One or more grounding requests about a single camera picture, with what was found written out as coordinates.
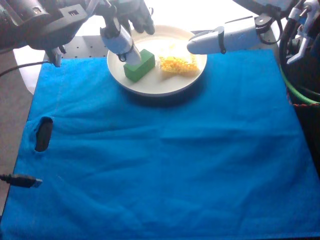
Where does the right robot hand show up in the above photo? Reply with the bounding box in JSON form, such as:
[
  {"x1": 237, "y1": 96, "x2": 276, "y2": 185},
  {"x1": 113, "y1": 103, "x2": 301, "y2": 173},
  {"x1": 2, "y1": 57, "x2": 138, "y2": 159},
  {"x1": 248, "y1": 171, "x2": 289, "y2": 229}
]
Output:
[{"x1": 186, "y1": 13, "x2": 273, "y2": 56}]

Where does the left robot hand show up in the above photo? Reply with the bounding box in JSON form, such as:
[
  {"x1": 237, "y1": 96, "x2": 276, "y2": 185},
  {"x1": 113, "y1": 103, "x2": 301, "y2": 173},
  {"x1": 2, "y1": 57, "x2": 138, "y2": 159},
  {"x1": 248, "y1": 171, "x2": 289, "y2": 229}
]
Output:
[{"x1": 86, "y1": 0, "x2": 156, "y2": 67}]

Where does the green block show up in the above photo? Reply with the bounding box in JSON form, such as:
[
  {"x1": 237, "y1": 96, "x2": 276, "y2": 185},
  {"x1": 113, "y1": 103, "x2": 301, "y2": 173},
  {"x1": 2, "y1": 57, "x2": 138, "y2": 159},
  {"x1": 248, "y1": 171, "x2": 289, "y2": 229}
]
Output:
[{"x1": 123, "y1": 48, "x2": 156, "y2": 83}]

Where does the white round plate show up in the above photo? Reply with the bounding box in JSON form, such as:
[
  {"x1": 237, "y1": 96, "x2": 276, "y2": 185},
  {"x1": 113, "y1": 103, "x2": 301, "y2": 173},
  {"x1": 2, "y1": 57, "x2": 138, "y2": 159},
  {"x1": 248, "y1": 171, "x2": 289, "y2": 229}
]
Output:
[{"x1": 106, "y1": 24, "x2": 208, "y2": 97}]

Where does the blue cloth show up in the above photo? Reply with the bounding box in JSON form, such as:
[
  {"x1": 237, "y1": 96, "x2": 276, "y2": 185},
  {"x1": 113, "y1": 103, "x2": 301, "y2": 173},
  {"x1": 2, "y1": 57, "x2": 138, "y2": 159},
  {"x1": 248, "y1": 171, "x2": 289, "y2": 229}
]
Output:
[{"x1": 0, "y1": 48, "x2": 320, "y2": 240}]

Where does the black USB plug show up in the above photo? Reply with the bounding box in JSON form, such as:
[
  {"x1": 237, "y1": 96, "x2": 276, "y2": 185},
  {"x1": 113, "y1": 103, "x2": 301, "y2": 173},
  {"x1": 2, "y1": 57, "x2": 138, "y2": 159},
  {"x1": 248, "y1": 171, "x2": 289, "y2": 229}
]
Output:
[{"x1": 0, "y1": 174, "x2": 44, "y2": 189}]

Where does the green cable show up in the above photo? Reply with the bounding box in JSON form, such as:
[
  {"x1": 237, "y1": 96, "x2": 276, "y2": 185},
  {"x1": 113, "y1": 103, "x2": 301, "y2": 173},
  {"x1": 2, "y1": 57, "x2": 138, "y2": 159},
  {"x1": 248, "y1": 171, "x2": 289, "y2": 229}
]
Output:
[{"x1": 279, "y1": 62, "x2": 320, "y2": 105}]

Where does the red twisted wire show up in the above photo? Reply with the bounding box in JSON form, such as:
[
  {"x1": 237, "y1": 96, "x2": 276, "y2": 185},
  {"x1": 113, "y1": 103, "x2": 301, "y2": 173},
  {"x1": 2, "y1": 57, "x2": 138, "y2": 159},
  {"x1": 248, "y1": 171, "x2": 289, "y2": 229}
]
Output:
[{"x1": 291, "y1": 101, "x2": 320, "y2": 108}]

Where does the thin black cable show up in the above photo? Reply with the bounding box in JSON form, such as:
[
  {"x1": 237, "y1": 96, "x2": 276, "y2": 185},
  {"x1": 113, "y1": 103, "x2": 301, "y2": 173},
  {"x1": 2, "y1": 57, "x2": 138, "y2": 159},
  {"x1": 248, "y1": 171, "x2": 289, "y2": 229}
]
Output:
[{"x1": 0, "y1": 60, "x2": 50, "y2": 77}]

